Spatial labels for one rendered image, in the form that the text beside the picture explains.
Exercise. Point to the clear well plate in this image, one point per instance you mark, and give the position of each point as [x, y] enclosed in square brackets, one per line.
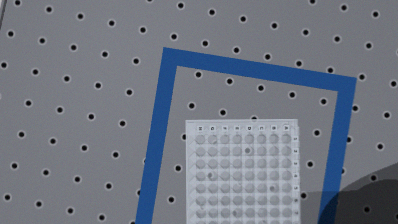
[243, 171]

